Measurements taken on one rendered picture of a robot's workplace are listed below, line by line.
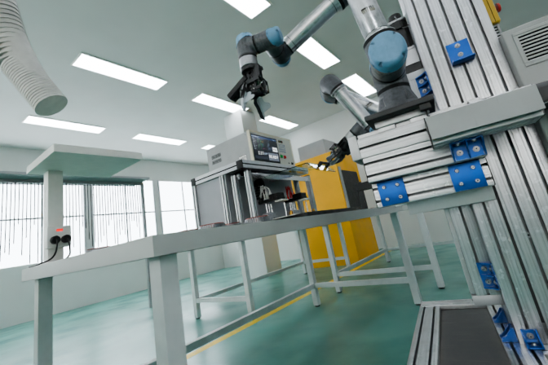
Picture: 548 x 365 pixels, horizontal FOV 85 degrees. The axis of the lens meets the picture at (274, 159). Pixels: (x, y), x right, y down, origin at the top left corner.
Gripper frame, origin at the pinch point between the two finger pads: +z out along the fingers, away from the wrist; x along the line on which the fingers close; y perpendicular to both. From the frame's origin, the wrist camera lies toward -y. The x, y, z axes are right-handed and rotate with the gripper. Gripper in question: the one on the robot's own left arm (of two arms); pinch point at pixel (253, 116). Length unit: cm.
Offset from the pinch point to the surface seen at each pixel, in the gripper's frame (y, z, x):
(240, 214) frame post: -39, 32, 37
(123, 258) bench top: -20, 45, -44
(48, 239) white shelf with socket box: -93, 30, -28
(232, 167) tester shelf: -38, 6, 35
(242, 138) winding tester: -38, -13, 49
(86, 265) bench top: -42, 44, -41
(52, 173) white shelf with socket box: -98, 0, -24
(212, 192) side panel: -58, 16, 39
